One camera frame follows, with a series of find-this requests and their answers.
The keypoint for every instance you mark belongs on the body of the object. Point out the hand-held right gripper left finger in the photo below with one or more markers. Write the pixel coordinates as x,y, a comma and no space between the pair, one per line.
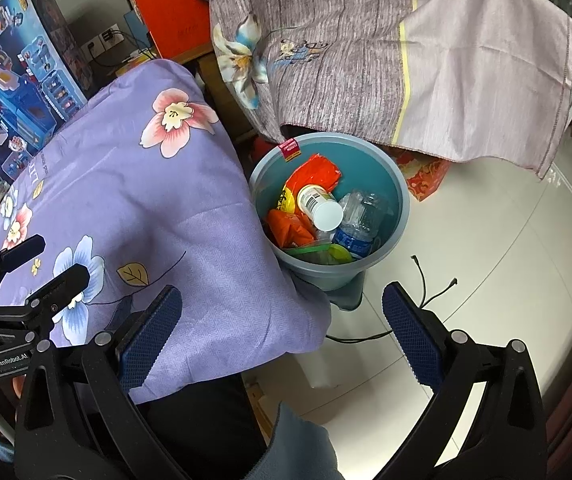
148,337

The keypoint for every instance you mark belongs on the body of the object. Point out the white wall socket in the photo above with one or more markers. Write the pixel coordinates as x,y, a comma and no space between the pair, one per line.
100,40

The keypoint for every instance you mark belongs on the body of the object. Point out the red patterned box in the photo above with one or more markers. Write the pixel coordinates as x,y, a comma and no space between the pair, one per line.
423,175

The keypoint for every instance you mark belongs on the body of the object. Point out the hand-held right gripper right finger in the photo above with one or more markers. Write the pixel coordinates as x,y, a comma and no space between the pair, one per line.
413,332

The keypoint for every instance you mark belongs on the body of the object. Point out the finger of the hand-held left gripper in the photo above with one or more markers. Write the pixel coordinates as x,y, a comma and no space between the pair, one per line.
23,251
68,282

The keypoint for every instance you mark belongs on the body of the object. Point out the grey-purple floral cloth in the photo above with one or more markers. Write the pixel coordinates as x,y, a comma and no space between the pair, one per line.
366,45

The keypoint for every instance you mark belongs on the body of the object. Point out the purple floral blanket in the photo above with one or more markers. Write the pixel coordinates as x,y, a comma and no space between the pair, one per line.
130,200

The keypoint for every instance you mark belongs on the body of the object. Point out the white cylindrical container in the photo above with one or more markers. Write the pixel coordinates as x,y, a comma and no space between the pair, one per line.
323,210

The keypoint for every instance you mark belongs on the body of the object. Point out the clear plastic bottle blue label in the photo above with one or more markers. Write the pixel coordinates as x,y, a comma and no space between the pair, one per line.
361,225

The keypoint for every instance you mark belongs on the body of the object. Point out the orange box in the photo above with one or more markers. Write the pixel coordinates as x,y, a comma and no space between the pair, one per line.
170,5

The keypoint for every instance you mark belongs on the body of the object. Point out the red snack bag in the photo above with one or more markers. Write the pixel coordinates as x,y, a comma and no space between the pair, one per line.
311,172

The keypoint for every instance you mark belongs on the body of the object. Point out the person's black clothing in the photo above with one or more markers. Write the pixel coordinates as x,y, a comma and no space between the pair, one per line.
200,430

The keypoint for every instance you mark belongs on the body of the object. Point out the teal plastic bin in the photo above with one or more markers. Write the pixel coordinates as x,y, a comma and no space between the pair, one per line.
386,170

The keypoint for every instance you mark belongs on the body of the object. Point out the dark blue toy box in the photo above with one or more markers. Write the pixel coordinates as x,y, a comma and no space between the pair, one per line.
20,75

